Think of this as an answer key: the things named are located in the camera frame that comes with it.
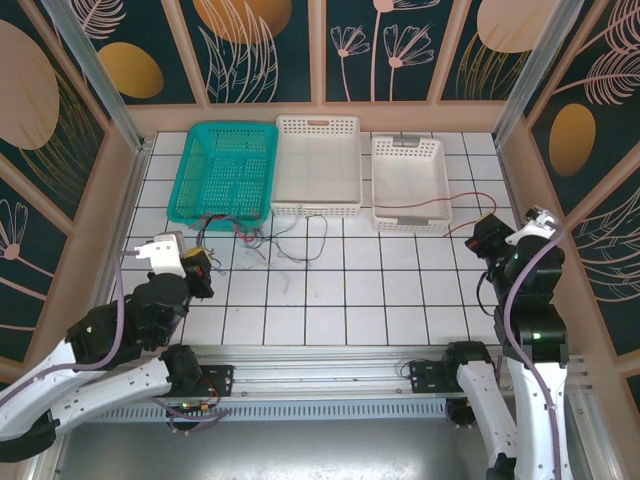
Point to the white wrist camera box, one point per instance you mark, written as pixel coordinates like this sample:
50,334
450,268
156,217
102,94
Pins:
165,252
540,217

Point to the wall panel pale disc strands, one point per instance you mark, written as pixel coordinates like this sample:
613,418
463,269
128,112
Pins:
505,25
25,100

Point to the teal plastic mesh basket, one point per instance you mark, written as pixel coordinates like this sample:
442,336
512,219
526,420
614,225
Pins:
225,170

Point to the large white plastic basket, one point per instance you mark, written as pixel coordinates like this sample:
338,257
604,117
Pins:
320,170

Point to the aluminium side rail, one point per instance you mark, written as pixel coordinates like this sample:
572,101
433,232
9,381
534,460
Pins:
506,175
125,220

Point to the wall panel oval and feathers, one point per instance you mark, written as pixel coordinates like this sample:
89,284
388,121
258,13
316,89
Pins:
572,140

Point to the aluminium corner post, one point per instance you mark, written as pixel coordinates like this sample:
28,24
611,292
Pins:
100,90
530,75

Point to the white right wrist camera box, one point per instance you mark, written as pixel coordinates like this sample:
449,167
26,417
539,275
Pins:
540,217

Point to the wall panel single flower outline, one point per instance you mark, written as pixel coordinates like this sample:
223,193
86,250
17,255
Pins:
25,260

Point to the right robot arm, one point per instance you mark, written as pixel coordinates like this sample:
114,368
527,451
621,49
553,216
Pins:
482,395

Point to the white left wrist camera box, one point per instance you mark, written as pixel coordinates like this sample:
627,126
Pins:
165,252

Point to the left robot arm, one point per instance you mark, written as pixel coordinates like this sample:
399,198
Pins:
125,385

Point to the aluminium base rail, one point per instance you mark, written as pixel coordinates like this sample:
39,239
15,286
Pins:
320,375

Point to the wall panel pink flowers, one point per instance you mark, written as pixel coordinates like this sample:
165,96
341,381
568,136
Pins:
400,30

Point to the grey metal base plate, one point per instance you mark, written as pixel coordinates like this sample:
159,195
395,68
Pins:
300,450

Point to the small white plastic basket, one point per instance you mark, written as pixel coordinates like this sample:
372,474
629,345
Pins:
385,145

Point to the wall panel orange disc leaves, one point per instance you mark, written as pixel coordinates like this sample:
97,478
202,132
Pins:
240,20

